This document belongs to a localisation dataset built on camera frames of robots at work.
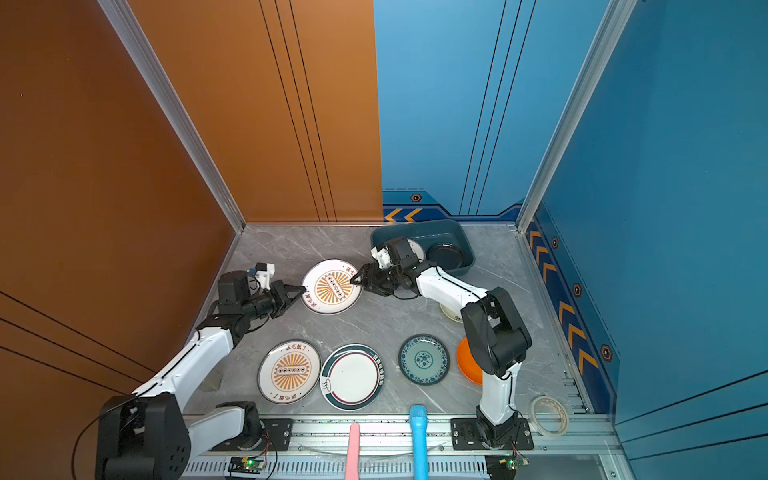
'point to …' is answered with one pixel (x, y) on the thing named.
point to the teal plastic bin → (430, 234)
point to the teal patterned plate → (423, 359)
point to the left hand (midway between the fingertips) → (306, 286)
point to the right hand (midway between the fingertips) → (355, 284)
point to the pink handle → (352, 466)
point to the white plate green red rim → (352, 377)
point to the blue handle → (418, 421)
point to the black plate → (446, 256)
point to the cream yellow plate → (450, 314)
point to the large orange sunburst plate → (289, 371)
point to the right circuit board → (513, 463)
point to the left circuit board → (246, 465)
